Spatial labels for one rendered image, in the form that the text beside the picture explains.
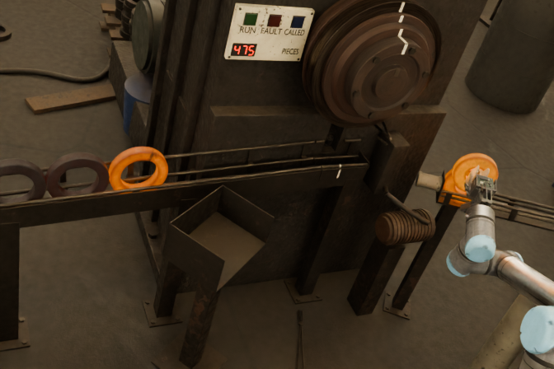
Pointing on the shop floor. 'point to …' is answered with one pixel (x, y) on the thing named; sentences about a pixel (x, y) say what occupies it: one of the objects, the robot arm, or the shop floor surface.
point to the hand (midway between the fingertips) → (476, 169)
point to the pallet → (125, 11)
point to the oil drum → (518, 46)
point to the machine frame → (292, 90)
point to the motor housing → (387, 255)
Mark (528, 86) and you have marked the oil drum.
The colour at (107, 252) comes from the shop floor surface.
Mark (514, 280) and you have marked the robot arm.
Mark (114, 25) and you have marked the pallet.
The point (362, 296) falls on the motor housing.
